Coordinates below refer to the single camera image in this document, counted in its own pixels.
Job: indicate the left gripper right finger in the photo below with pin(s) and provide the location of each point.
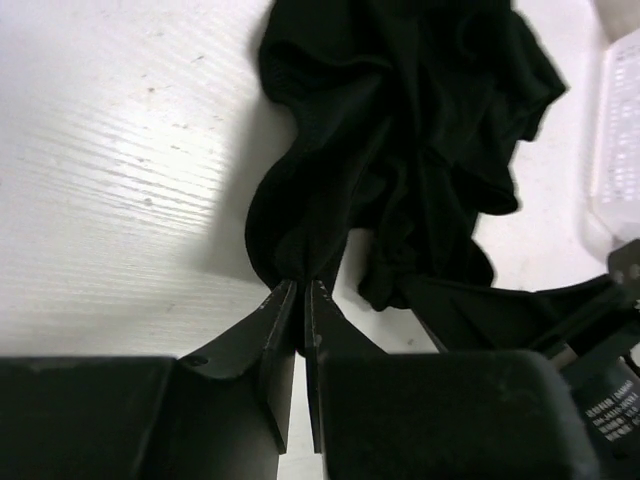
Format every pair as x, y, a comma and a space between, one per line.
327, 332

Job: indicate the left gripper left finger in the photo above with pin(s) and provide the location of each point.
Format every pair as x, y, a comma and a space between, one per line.
259, 347

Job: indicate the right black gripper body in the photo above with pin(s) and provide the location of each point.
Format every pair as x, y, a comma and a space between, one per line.
607, 395

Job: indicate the black tank top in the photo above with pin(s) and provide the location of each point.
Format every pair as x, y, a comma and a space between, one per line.
408, 115

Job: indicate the white plastic basket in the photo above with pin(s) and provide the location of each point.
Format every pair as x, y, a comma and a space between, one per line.
611, 209

